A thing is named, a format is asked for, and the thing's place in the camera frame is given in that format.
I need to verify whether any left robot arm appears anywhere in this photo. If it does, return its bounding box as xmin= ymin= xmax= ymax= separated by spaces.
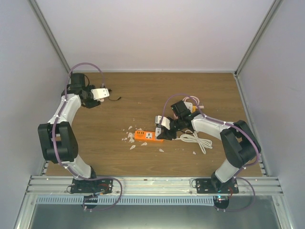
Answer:
xmin=38 ymin=73 xmax=110 ymax=193

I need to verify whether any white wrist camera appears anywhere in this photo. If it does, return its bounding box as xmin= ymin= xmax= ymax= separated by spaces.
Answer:
xmin=91 ymin=88 xmax=110 ymax=100
xmin=155 ymin=115 xmax=171 ymax=124

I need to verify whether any aluminium corner post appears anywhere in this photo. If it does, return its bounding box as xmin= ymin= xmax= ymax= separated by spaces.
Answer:
xmin=234 ymin=0 xmax=283 ymax=78
xmin=28 ymin=0 xmax=71 ymax=72

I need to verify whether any grey slotted cable duct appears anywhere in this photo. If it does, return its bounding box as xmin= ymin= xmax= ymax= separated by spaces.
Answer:
xmin=36 ymin=195 xmax=214 ymax=206

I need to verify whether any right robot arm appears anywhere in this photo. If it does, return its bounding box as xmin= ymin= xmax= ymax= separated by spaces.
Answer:
xmin=155 ymin=101 xmax=261 ymax=193

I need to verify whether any aluminium rail front frame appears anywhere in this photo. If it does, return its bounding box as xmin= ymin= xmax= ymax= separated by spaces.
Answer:
xmin=26 ymin=176 xmax=283 ymax=196

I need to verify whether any left aluminium corner post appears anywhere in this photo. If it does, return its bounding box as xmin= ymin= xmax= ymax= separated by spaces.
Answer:
xmin=28 ymin=0 xmax=71 ymax=72

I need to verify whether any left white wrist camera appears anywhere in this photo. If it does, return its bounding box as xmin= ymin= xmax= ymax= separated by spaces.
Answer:
xmin=91 ymin=88 xmax=110 ymax=100

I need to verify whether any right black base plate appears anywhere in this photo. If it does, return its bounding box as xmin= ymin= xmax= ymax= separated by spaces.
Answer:
xmin=191 ymin=178 xmax=239 ymax=194

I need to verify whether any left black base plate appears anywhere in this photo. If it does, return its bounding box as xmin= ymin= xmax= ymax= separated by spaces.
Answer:
xmin=66 ymin=178 xmax=113 ymax=195

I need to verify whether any right aluminium corner post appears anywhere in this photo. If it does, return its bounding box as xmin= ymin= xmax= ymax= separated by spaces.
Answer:
xmin=234 ymin=0 xmax=283 ymax=78

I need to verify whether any black power adapter with cable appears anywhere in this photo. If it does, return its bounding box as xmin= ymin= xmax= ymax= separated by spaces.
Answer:
xmin=108 ymin=92 xmax=122 ymax=102

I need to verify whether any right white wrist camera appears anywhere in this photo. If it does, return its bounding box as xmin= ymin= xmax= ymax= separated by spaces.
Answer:
xmin=155 ymin=115 xmax=171 ymax=124

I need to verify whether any white USB charger plug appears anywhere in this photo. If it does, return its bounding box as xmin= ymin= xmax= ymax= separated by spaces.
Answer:
xmin=155 ymin=127 xmax=162 ymax=139

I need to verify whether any orange power strip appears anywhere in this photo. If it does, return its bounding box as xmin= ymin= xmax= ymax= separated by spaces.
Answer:
xmin=134 ymin=130 xmax=164 ymax=142

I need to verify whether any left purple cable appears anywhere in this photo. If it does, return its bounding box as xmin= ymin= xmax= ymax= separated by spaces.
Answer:
xmin=52 ymin=62 xmax=123 ymax=212

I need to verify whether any white power strip cable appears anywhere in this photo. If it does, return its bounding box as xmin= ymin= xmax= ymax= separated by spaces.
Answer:
xmin=171 ymin=132 xmax=214 ymax=154

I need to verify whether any pink cable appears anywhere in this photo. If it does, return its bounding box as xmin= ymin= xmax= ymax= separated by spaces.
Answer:
xmin=183 ymin=95 xmax=205 ymax=110

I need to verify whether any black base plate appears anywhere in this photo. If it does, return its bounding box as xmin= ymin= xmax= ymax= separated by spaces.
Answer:
xmin=66 ymin=178 xmax=113 ymax=195
xmin=191 ymin=178 xmax=239 ymax=194

